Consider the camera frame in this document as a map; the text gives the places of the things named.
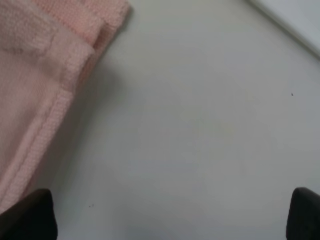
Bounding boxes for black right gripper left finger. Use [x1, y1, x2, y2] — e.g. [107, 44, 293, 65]
[0, 189, 58, 240]

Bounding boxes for pink terry towel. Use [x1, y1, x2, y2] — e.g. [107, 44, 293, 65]
[0, 0, 130, 212]

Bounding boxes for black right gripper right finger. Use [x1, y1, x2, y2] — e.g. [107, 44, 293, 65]
[286, 187, 320, 240]

